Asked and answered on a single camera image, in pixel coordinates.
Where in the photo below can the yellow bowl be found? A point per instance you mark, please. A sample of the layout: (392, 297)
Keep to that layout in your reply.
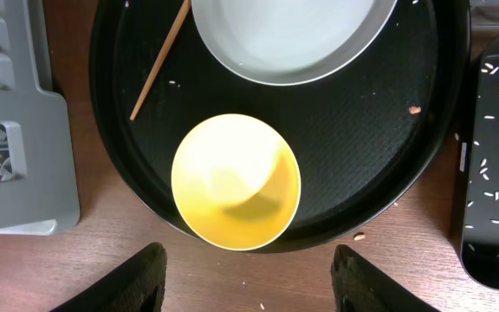
(236, 182)

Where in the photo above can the black rectangular bin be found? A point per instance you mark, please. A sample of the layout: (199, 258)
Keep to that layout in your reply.
(481, 267)

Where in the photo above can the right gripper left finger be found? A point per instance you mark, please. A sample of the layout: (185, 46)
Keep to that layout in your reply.
(137, 285)

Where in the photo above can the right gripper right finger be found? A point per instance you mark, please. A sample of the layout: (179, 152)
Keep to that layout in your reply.
(359, 286)

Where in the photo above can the grey round plate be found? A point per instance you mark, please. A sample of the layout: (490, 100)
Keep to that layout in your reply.
(288, 42)

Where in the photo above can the round black tray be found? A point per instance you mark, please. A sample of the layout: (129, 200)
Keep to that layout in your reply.
(361, 136)

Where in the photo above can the grey dishwasher rack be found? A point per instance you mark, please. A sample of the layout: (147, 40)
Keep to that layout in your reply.
(38, 190)

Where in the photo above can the wooden chopstick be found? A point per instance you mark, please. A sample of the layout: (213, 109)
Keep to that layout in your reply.
(166, 47)

